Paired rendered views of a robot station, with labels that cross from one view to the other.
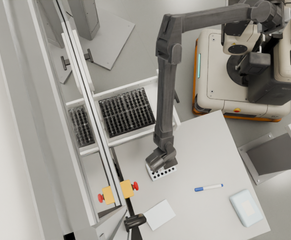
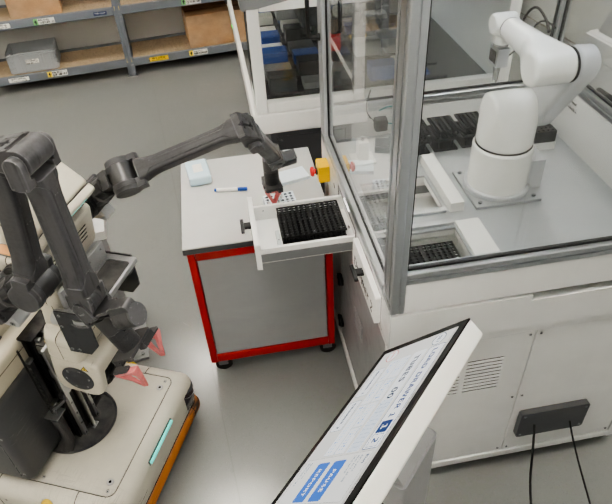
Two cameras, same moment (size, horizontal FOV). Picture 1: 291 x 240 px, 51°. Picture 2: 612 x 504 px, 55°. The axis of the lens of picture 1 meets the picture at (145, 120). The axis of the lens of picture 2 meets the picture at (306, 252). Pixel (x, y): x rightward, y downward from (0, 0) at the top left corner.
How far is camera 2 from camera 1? 205 cm
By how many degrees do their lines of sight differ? 64
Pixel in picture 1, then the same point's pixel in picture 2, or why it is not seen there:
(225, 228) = (226, 166)
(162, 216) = (289, 173)
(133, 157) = not seen: hidden behind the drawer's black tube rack
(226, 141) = (191, 222)
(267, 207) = (142, 292)
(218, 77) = (136, 409)
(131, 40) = not seen: outside the picture
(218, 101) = (156, 372)
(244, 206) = (200, 168)
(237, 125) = not seen: hidden behind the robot
